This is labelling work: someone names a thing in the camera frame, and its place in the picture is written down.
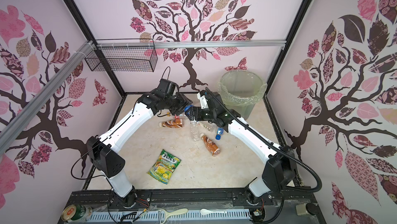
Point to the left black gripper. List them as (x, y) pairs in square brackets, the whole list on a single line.
[(184, 101)]

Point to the white slotted cable duct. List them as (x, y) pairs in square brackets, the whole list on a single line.
[(157, 217)]

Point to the blue cap Fiji bottle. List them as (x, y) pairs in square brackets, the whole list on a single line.
[(219, 133)]

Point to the large clear square bottle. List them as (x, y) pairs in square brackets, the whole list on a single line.
[(208, 126)]

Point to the brown Nescafe coffee bottle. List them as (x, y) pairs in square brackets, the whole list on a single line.
[(174, 123)]

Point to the clear ribbed water bottle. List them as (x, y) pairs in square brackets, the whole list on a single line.
[(194, 128)]

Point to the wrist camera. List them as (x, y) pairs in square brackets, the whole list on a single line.
[(166, 88), (202, 98)]

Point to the cream plastic peeler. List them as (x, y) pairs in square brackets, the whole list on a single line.
[(172, 213)]

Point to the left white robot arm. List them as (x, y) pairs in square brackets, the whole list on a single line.
[(103, 151)]

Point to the red label clear bottle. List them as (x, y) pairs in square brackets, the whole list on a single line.
[(178, 118)]

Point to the green drink can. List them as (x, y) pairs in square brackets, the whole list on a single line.
[(76, 213)]

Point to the Fox's candy bag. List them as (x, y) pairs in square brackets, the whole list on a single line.
[(164, 167)]

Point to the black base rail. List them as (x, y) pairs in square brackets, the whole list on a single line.
[(175, 197)]

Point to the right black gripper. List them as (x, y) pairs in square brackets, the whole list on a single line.
[(194, 109)]

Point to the brown tea bottle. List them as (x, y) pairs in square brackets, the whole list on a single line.
[(210, 145)]

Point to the black wire wall basket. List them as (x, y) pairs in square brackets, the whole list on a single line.
[(123, 55)]

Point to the white plastic spoon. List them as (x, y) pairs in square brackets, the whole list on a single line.
[(205, 212)]

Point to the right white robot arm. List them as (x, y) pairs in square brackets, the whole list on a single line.
[(279, 170)]

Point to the Pocari Sweat bottle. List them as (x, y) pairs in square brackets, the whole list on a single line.
[(187, 108)]

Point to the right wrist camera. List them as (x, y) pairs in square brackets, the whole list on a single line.
[(202, 98)]

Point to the green lined trash bin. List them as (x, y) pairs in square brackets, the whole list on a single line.
[(241, 90)]

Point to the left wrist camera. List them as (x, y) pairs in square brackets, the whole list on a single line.
[(166, 88)]

